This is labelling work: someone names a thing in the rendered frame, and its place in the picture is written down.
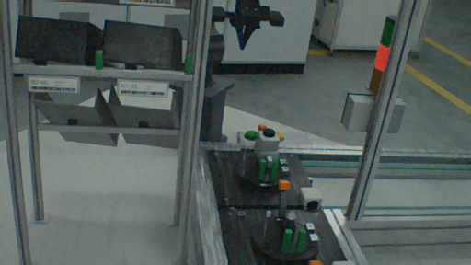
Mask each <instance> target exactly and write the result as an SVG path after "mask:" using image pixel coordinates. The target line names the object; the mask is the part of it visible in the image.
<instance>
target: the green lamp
mask: <svg viewBox="0 0 471 265"><path fill-rule="evenodd" d="M394 27H395V23H392V22H388V21H387V20H386V19H385V23H384V26H383V32H382V35H381V41H380V43H381V45H384V46H385V47H387V48H389V46H390V41H391V39H392V36H393V30H394Z"/></svg>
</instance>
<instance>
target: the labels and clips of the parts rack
mask: <svg viewBox="0 0 471 265"><path fill-rule="evenodd" d="M120 4H125V5H128V4H133V5H141V6H168V7H175V0H120ZM95 56H96V70H102V69H103V50H96V53H95ZM34 60H35V66H42V65H45V66H47V62H48V59H47V58H42V57H35V59H34ZM192 62H193V57H192V54H186V58H185V68H184V73H185V75H191V71H192ZM125 70H131V71H137V63H136V62H125ZM27 82H28V92H41V93H70V94H80V77H69V76H56V75H45V76H43V75H27ZM168 90H169V82H162V81H148V80H134V79H117V96H129V97H144V98H168ZM37 130H38V131H53V132H72V133H132V134H152V135H174V136H180V129H179V128H167V127H148V122H146V121H139V126H129V125H92V124H78V121H77V120H76V119H68V123H55V122H38V123H37Z"/></svg>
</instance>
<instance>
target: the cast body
mask: <svg viewBox="0 0 471 265"><path fill-rule="evenodd" d="M279 144H280V139H279V137H278V136H277V133H276V132H275V131H274V130H273V129H264V130H263V131H258V136H257V140H256V142H255V146H254V151H255V153H256V155H257V160H258V162H259V163H260V159H261V160H266V162H267V163H266V165H267V168H272V160H277V157H278V149H279Z"/></svg>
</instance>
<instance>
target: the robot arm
mask: <svg viewBox="0 0 471 265"><path fill-rule="evenodd" d="M238 16H239V17H238ZM226 18H227V19H229V23H230V24H231V26H232V27H233V28H235V30H236V35H237V38H238V42H239V46H240V50H244V49H245V46H246V45H247V43H248V39H249V38H250V36H251V35H252V33H253V31H255V30H256V29H260V28H261V26H260V25H259V23H260V21H269V23H270V24H271V25H272V26H275V27H282V26H283V25H284V21H285V19H284V17H283V15H282V14H281V13H280V11H270V7H269V6H261V5H260V3H259V0H236V4H235V12H233V11H225V10H224V9H223V8H222V7H221V6H213V11H212V19H211V26H210V42H209V50H208V57H207V64H206V72H205V87H204V88H208V87H209V86H211V85H214V84H215V83H217V81H215V80H213V65H214V64H221V61H222V59H223V57H224V35H223V34H220V33H219V32H218V31H217V29H216V27H215V22H221V23H222V22H224V21H225V19H226ZM244 26H245V31H244V36H243V30H244Z"/></svg>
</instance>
